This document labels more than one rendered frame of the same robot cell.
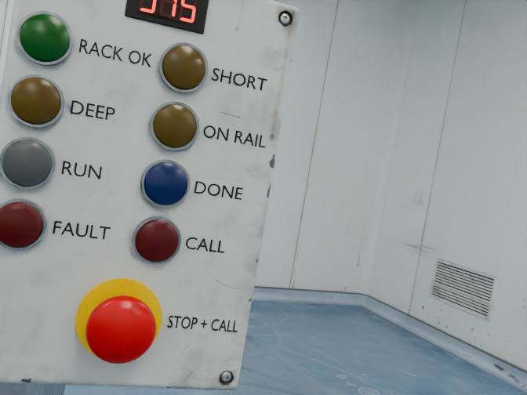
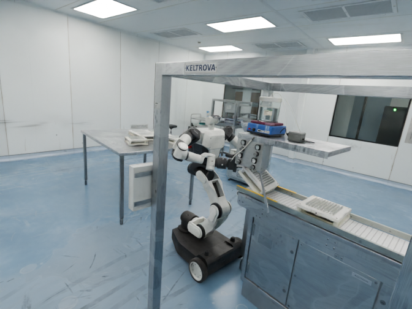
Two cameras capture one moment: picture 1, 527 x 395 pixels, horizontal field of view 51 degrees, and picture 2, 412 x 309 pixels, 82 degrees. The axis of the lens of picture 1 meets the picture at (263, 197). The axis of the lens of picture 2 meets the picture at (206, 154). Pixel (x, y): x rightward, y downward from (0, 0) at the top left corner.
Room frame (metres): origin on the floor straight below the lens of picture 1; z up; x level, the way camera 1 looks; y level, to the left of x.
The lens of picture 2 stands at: (1.66, -0.19, 1.56)
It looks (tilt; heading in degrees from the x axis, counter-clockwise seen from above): 14 degrees down; 153
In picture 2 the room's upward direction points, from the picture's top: 5 degrees clockwise
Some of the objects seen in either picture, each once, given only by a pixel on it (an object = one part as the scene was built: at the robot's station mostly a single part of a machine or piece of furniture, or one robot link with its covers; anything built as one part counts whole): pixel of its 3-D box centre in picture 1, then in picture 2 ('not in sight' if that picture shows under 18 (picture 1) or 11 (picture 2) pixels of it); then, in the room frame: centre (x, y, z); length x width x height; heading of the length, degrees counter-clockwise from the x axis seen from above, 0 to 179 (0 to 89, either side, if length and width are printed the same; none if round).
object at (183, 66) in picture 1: (183, 67); not in sight; (0.34, 0.06, 1.10); 0.03 x 0.01 x 0.03; 108
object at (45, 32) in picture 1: (45, 38); not in sight; (0.32, 0.14, 1.10); 0.03 x 0.01 x 0.03; 108
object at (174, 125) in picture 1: (175, 125); not in sight; (0.34, 0.06, 1.07); 0.03 x 0.01 x 0.03; 108
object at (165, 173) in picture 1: (165, 183); not in sight; (0.34, 0.06, 1.03); 0.03 x 0.01 x 0.03; 108
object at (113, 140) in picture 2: not in sight; (136, 138); (-1.82, 0.42, 0.86); 1.50 x 1.10 x 0.04; 16
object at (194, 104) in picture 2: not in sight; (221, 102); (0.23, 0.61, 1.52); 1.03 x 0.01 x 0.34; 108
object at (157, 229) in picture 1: (157, 240); not in sight; (0.34, 0.06, 0.99); 0.03 x 0.01 x 0.03; 108
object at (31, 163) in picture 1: (27, 163); not in sight; (0.32, 0.14, 1.03); 0.03 x 0.01 x 0.03; 108
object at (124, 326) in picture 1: (120, 322); not in sight; (0.33, 0.07, 0.94); 0.04 x 0.04 x 0.04; 18
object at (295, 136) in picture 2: not in sight; (295, 136); (0.55, 0.99, 1.36); 0.12 x 0.07 x 0.06; 18
